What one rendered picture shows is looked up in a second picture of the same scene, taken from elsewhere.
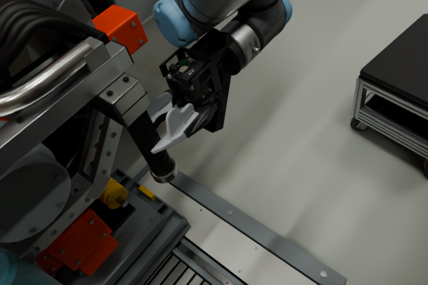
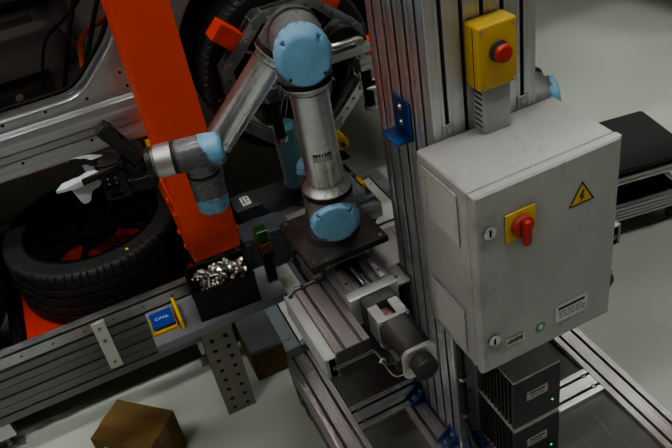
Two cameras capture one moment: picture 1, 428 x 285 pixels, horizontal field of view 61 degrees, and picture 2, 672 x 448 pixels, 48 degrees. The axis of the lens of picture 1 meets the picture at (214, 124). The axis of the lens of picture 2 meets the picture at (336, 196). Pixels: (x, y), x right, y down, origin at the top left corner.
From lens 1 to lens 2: 2.12 m
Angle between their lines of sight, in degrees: 20
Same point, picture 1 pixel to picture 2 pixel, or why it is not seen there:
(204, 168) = not seen: hidden behind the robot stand
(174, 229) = (369, 205)
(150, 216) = (356, 188)
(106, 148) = (347, 104)
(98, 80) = (357, 50)
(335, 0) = (622, 98)
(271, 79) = not seen: hidden behind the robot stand
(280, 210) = not seen: hidden behind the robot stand
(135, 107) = (366, 65)
